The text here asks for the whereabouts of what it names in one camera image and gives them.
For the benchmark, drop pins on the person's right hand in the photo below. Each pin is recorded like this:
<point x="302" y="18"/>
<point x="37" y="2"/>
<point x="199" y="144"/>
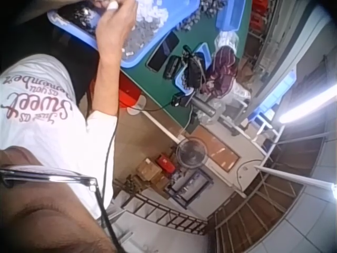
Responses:
<point x="116" y="31"/>

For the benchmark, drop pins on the person's right fingers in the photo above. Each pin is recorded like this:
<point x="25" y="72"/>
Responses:
<point x="112" y="6"/>

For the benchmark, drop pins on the pile of dark small parts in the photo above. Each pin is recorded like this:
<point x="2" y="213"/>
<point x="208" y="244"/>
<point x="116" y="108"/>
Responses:
<point x="83" y="15"/>

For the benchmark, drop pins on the pile of white small parts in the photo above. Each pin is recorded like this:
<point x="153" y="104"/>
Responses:
<point x="152" y="10"/>

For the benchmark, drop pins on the pile of grey small parts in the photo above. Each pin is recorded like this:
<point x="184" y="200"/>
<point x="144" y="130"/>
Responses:
<point x="139" y="37"/>

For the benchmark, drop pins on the large blue plastic tray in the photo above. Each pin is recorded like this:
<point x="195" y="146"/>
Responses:
<point x="147" y="50"/>

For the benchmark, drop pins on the black phone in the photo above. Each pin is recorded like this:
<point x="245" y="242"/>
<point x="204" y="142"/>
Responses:
<point x="163" y="51"/>

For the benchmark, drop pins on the black rectangular case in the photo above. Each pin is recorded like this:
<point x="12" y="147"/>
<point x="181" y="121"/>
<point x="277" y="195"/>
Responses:
<point x="173" y="67"/>

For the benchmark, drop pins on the heap of loose grey parts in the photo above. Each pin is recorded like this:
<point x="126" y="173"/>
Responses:
<point x="202" y="10"/>

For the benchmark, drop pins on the red stool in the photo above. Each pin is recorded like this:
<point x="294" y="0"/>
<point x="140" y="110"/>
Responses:
<point x="127" y="96"/>

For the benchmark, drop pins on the small blue plastic tray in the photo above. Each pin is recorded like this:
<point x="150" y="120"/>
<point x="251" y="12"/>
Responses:
<point x="202" y="51"/>

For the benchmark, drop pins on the black handheld device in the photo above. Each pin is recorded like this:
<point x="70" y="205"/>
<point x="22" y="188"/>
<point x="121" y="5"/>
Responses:
<point x="194" y="69"/>

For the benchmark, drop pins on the black charger box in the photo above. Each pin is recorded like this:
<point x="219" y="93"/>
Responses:
<point x="181" y="100"/>

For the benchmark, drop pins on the clear plastic bag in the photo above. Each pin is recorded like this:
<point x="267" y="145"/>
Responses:
<point x="226" y="39"/>

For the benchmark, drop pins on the blue plastic bin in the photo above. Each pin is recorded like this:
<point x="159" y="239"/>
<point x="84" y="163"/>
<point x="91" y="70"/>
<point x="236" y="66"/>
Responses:
<point x="231" y="13"/>

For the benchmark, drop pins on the maroon striped cloth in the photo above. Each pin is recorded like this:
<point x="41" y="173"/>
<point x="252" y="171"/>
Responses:
<point x="223" y="71"/>

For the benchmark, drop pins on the grey metal cylinder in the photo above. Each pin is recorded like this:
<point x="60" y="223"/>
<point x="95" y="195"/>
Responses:
<point x="204" y="105"/>

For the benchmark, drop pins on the red crates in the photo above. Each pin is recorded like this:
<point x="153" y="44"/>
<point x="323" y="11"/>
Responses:
<point x="258" y="14"/>

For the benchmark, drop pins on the red box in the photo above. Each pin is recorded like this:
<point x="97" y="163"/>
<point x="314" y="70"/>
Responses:
<point x="166" y="163"/>

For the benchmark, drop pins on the round floor fan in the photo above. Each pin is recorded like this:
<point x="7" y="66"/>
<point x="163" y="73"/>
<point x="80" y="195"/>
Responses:
<point x="190" y="153"/>

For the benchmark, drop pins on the cardboard boxes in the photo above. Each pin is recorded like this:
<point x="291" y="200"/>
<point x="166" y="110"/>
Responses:
<point x="148" y="171"/>

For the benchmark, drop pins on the brown wooden board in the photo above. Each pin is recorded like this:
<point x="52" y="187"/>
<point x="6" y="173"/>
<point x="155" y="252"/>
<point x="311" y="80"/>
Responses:
<point x="221" y="153"/>

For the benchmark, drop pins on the metal rack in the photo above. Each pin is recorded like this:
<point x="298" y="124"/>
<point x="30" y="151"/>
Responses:
<point x="188" y="187"/>

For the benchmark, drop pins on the fluorescent tube lamp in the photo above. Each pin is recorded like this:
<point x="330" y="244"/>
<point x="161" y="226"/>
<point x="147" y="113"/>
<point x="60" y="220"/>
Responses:
<point x="305" y="108"/>

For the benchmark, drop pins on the staircase with metal railing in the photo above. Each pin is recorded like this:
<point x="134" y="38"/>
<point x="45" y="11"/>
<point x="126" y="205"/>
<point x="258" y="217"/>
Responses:
<point x="263" y="205"/>

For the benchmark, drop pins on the metal ladder frame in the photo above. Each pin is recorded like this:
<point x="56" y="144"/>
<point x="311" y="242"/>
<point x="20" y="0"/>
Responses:
<point x="163" y="210"/>

